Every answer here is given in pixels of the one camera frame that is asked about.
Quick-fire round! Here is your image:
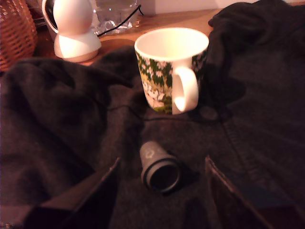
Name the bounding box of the grey coffee capsule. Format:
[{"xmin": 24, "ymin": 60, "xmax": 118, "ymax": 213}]
[{"xmin": 140, "ymin": 141, "xmax": 182, "ymax": 193}]

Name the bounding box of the dark crumpled cloth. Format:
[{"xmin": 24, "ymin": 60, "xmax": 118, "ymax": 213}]
[{"xmin": 0, "ymin": 0, "xmax": 305, "ymax": 229}]

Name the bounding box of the floral print white mug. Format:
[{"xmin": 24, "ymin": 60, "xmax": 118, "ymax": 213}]
[{"xmin": 134, "ymin": 27, "xmax": 210, "ymax": 115}]

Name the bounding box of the woven wicker basket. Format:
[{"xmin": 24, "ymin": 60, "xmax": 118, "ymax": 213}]
[{"xmin": 0, "ymin": 0, "xmax": 39, "ymax": 72}]

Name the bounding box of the large clear water bottle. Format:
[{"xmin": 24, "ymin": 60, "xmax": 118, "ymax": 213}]
[{"xmin": 91, "ymin": 0, "xmax": 142, "ymax": 36}]

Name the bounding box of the small white round camera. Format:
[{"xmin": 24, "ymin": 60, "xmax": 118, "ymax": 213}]
[{"xmin": 41, "ymin": 0, "xmax": 102, "ymax": 59}]

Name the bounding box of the black cable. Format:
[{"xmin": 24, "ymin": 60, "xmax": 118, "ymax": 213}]
[{"xmin": 97, "ymin": 4, "xmax": 144, "ymax": 38}]

